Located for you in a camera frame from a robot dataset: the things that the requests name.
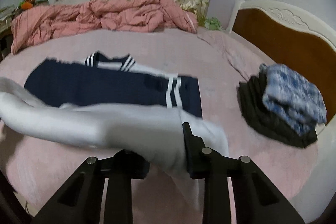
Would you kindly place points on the white brown wooden headboard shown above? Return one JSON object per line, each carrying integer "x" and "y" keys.
{"x": 292, "y": 36}

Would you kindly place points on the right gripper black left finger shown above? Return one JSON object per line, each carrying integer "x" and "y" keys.
{"x": 99, "y": 191}

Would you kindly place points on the cluttered side table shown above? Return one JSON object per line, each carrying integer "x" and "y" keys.
{"x": 7, "y": 15}

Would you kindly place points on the white navy varsity jacket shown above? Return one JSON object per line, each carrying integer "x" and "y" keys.
{"x": 112, "y": 113}

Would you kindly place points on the orange toy on table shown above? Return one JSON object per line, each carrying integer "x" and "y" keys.
{"x": 26, "y": 6}

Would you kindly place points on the folded blue plaid shirt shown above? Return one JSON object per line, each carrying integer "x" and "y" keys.
{"x": 293, "y": 98}

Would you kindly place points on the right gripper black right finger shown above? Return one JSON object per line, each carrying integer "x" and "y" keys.
{"x": 235, "y": 186}

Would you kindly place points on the folded black garment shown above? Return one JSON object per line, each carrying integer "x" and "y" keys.
{"x": 265, "y": 122}

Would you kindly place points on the pink bed sheet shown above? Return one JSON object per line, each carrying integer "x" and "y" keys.
{"x": 176, "y": 51}

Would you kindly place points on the pink crumpled quilt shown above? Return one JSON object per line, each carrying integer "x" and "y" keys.
{"x": 42, "y": 23}

